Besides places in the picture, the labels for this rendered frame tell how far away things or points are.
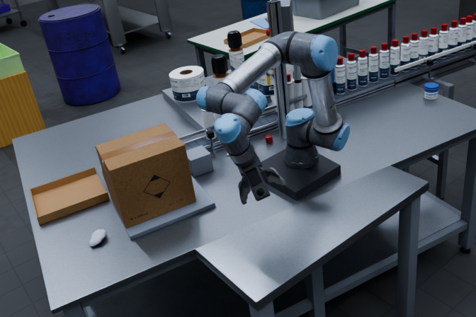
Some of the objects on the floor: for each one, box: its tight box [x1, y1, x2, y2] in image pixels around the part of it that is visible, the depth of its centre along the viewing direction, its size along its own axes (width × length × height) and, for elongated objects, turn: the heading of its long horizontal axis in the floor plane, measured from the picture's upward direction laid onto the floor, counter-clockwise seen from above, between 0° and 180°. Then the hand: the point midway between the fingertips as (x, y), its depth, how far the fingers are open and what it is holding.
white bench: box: [187, 0, 402, 78], centre depth 463 cm, size 190×75×80 cm, turn 140°
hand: (265, 196), depth 164 cm, fingers open, 14 cm apart
